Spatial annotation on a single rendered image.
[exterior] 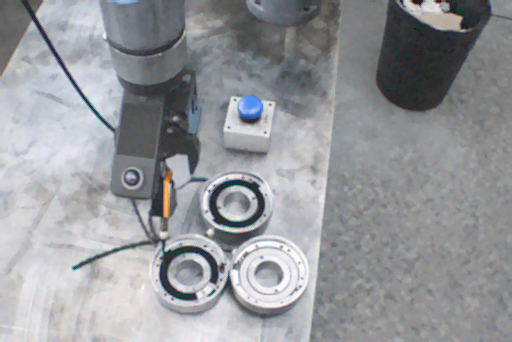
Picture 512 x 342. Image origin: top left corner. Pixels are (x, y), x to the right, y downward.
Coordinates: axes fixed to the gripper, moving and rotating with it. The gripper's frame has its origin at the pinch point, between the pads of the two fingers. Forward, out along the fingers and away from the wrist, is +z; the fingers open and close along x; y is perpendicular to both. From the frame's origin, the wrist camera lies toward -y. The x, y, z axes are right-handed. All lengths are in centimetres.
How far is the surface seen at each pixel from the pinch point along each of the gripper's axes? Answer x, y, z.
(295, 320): -18.5, -10.9, 13.3
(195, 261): -4.2, -4.9, 10.8
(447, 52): -65, 95, 61
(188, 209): -1.6, 4.4, 13.3
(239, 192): -8.9, 6.6, 10.7
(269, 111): -11.9, 20.7, 8.8
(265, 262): -13.6, -3.9, 10.9
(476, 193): -82, 65, 93
